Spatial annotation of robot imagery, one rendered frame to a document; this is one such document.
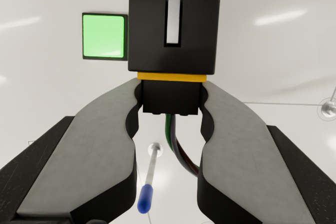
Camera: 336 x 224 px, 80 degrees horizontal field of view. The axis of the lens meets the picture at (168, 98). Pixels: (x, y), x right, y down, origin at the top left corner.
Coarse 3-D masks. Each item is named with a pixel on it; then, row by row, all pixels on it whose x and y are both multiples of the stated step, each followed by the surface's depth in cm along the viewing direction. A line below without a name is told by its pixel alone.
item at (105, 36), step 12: (84, 12) 18; (84, 24) 17; (96, 24) 17; (108, 24) 17; (120, 24) 17; (84, 36) 17; (96, 36) 17; (108, 36) 17; (120, 36) 17; (84, 48) 17; (96, 48) 17; (108, 48) 17; (120, 48) 17; (120, 60) 18
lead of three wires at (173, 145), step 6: (168, 114) 12; (174, 114) 12; (168, 120) 12; (174, 120) 12; (168, 126) 12; (174, 126) 12; (168, 132) 12; (174, 132) 12; (168, 138) 12; (174, 138) 12; (168, 144) 12; (174, 144) 12; (174, 150) 12; (180, 150) 12; (180, 156) 12; (186, 156) 12; (180, 162) 12; (186, 162) 12; (192, 162) 12; (186, 168) 12; (192, 168) 12; (198, 168) 12; (192, 174) 12
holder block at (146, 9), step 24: (144, 0) 9; (192, 0) 9; (216, 0) 9; (144, 24) 9; (192, 24) 9; (216, 24) 9; (144, 48) 9; (168, 48) 9; (192, 48) 9; (168, 72) 10; (192, 72) 10
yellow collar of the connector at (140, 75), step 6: (138, 72) 10; (144, 72) 10; (150, 72) 10; (156, 72) 10; (138, 78) 10; (144, 78) 10; (150, 78) 10; (156, 78) 10; (162, 78) 10; (168, 78) 10; (174, 78) 10; (180, 78) 10; (186, 78) 10; (192, 78) 10; (198, 78) 10; (204, 78) 10
